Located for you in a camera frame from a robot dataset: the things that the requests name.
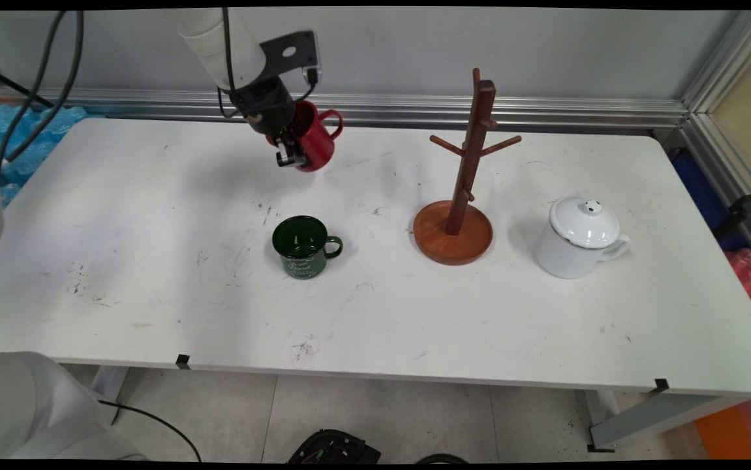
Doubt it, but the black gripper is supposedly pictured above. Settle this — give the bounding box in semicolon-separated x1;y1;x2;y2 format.
228;77;308;170

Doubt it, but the red enamel mug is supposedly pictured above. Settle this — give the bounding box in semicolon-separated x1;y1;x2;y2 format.
266;100;345;173

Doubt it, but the dark green enamel mug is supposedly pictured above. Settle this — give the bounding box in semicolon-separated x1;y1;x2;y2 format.
272;216;344;280

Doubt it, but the brown wooden mug tree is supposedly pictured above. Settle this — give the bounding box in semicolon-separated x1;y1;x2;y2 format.
413;69;523;266

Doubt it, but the blue foam packing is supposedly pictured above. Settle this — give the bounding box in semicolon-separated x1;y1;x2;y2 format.
0;104;89;210

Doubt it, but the black slanted rod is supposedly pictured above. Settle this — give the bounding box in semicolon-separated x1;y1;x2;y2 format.
0;67;56;109

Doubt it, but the white enamel pot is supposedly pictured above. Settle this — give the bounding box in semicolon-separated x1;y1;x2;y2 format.
536;219;631;280

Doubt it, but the grey metal table leg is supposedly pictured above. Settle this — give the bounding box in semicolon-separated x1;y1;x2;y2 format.
90;366;130;420
586;390;744;453

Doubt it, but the black device on floor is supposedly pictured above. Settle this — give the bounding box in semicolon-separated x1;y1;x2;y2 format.
287;429;382;464

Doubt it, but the dark blue foam block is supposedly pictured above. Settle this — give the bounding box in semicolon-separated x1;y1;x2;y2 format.
667;148;751;253

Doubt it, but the beige board panel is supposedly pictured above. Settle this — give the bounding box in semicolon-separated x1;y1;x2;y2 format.
711;39;751;190

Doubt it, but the orange floor mat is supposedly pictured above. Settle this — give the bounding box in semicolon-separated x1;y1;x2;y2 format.
694;398;751;461

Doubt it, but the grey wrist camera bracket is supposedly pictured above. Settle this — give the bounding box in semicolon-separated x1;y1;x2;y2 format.
259;31;322;87

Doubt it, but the long aluminium frame rail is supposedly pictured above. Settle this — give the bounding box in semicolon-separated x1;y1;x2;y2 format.
0;90;690;131

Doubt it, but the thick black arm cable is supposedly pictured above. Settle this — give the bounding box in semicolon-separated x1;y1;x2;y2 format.
0;10;69;241
5;10;85;163

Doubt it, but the black floor cable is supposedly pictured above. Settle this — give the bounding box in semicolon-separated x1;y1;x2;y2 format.
98;399;203;463

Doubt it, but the aluminium side frame rail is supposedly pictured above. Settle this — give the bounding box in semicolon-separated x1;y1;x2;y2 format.
679;112;751;272

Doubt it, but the aluminium upright frame post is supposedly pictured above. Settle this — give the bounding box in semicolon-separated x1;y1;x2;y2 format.
681;10;751;118

